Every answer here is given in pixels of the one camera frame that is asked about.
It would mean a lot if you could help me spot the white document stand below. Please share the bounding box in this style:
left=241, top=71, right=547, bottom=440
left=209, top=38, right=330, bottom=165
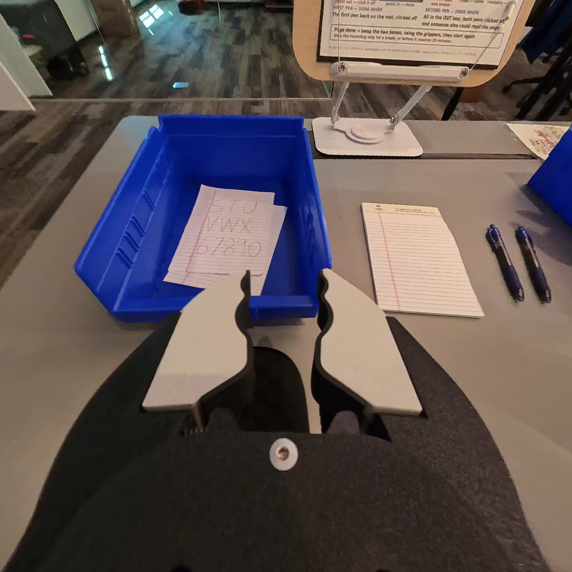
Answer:
left=293, top=0, right=537, bottom=157

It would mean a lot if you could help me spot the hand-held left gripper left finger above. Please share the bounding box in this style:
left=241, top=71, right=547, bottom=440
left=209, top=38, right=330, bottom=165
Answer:
left=142, top=269, right=256, bottom=432

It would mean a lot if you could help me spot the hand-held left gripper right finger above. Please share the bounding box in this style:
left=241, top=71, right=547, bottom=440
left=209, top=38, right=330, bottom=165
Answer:
left=311, top=268, right=423, bottom=435

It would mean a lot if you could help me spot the laminated printed sheet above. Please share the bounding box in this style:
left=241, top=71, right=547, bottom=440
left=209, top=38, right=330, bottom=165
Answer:
left=506, top=123, right=572, bottom=161

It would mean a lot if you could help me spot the white lined notepad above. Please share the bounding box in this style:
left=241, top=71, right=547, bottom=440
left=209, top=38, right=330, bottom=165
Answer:
left=361, top=202, right=484, bottom=319

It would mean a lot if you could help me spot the blue plastic bin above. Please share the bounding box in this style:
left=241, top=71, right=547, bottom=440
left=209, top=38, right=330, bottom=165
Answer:
left=527, top=125, right=572, bottom=217
left=74, top=114, right=333, bottom=323

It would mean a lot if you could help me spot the blue retractable pen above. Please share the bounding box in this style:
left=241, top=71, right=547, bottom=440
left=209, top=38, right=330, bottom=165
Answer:
left=486, top=224, right=526, bottom=302
left=514, top=226, right=552, bottom=304

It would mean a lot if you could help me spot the brown cardboard box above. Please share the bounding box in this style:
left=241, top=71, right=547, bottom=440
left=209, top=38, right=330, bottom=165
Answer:
left=91, top=0, right=139, bottom=38

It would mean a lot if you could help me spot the black wheeled cabinet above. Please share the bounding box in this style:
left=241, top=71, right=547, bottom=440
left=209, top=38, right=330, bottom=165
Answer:
left=0, top=0, right=90, bottom=80

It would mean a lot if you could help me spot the illustrated instruction sheet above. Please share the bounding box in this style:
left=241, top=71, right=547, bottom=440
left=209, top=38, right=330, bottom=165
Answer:
left=318, top=0, right=523, bottom=68

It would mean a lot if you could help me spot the blue cloth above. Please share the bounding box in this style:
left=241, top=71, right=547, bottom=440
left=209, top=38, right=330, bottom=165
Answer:
left=520, top=0, right=572, bottom=63

